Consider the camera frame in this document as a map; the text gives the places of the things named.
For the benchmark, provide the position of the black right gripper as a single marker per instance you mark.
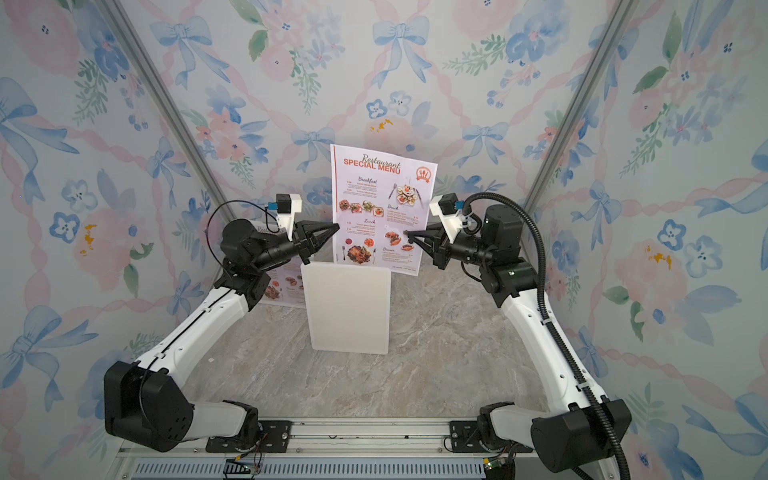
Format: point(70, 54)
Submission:
point(440, 251)

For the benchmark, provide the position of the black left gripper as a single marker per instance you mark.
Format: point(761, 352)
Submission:
point(305, 246)

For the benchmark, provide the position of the restaurant special menu sheet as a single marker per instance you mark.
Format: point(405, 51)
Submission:
point(282, 288)

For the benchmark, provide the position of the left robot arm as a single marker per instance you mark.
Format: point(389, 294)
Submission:
point(143, 400)

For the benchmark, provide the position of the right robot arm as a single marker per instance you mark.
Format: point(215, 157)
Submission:
point(580, 425)

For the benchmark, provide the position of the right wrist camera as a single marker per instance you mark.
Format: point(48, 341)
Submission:
point(448, 208)

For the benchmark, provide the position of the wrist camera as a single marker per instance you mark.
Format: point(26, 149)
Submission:
point(448, 208)
point(284, 208)

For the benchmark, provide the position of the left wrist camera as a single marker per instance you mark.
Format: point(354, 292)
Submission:
point(284, 208)

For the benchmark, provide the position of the aluminium frame post right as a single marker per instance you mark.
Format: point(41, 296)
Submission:
point(615, 27)

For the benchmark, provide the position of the aluminium frame post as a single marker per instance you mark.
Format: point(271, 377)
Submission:
point(118, 20)
point(615, 27)

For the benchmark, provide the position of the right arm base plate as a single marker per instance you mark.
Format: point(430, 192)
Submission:
point(465, 437)

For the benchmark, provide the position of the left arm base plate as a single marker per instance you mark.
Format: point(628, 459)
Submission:
point(267, 436)

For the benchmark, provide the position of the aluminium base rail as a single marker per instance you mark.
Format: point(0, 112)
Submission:
point(339, 448)

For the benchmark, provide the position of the aluminium frame post left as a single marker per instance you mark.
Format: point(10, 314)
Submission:
point(118, 20)

